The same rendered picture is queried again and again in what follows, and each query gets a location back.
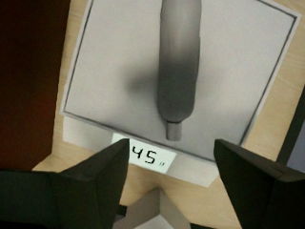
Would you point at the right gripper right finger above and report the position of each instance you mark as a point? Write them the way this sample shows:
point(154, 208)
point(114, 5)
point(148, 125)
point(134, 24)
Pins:
point(264, 194)

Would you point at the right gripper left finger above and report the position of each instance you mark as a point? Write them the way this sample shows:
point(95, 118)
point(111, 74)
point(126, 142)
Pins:
point(84, 196)

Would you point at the dark grey gas cylinder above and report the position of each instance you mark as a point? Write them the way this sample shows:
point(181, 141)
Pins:
point(179, 56)

